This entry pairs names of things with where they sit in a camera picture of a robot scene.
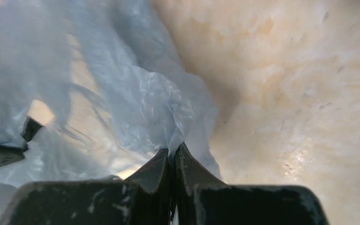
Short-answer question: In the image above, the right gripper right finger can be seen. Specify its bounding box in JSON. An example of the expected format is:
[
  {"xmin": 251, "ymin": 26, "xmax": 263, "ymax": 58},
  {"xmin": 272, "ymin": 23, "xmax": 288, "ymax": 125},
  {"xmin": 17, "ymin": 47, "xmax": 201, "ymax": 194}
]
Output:
[{"xmin": 174, "ymin": 144, "xmax": 328, "ymax": 225}]

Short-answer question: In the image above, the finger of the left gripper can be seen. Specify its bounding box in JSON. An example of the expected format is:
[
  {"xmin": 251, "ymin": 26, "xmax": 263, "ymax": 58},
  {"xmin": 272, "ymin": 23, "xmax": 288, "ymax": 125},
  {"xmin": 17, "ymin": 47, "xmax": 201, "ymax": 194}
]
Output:
[{"xmin": 0, "ymin": 117, "xmax": 43, "ymax": 167}]

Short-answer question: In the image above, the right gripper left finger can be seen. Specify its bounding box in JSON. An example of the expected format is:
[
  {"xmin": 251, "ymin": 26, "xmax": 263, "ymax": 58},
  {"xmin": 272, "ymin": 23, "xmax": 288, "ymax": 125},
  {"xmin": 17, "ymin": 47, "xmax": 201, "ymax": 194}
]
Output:
[{"xmin": 0, "ymin": 150, "xmax": 171, "ymax": 225}]

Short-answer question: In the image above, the blue plastic trash bag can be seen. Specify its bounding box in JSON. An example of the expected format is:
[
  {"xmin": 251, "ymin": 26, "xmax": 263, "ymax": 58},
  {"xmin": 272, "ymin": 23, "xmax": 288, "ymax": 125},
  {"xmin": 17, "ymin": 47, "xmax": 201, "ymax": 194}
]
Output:
[{"xmin": 0, "ymin": 0, "xmax": 220, "ymax": 215}]

